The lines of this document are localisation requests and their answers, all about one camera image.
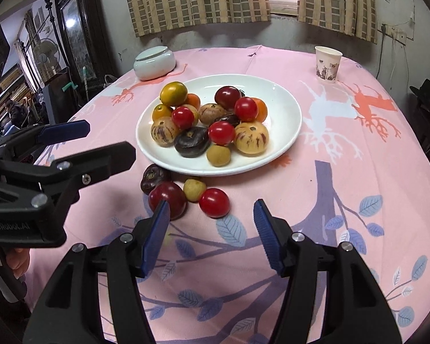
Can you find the striped beige curtain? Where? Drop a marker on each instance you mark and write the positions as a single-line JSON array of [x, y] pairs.
[[337, 3], [193, 0]]

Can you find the tangerine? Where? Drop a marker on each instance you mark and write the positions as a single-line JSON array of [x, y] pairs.
[[193, 100], [262, 110]]

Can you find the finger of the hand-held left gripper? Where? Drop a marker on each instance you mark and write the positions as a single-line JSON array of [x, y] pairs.
[[104, 161], [64, 130]]

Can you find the wall socket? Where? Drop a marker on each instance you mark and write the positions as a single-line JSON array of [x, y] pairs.
[[394, 32]]

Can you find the dark brown water chestnut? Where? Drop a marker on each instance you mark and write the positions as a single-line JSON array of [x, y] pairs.
[[231, 119], [152, 177]]

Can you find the yellow-green tomato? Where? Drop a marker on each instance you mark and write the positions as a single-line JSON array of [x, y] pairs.
[[173, 93]]

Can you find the printed paper cup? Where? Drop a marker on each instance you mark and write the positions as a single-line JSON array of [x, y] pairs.
[[328, 64]]

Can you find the red cherry tomato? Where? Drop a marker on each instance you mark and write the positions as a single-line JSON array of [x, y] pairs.
[[246, 109], [221, 132], [214, 203], [182, 117]]

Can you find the striped pepino melon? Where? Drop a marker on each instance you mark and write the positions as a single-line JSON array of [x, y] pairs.
[[163, 133], [251, 138]]

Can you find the orange-yellow tomato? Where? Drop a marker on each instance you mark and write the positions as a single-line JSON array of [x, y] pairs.
[[160, 112]]

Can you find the white oval plate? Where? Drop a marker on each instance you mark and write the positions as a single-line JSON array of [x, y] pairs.
[[279, 122]]

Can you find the electric fan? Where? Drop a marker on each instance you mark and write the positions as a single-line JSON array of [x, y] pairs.
[[44, 53]]

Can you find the black hat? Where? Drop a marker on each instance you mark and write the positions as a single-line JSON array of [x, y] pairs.
[[428, 91]]

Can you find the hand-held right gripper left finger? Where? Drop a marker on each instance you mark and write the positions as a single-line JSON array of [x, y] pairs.
[[157, 236]]

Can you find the dark wooden cabinet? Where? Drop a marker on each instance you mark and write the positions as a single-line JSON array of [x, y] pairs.
[[79, 25]]

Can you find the small yellow longan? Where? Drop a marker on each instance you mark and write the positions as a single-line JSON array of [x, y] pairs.
[[218, 155], [194, 190]]

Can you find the person's left hand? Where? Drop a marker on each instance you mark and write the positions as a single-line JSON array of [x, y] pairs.
[[19, 261]]

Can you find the pink printed tablecloth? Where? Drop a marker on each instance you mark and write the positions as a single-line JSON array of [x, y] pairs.
[[344, 172]]

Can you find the dark red tomato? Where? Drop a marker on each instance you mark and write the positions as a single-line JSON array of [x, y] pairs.
[[166, 195], [227, 96]]

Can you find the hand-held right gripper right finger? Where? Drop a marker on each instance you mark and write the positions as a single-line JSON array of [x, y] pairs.
[[268, 236]]

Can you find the white lidded ceramic jar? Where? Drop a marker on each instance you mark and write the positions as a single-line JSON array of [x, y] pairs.
[[154, 62]]

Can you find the tan pepino melon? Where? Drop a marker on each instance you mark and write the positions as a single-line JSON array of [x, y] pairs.
[[210, 113], [196, 113]]

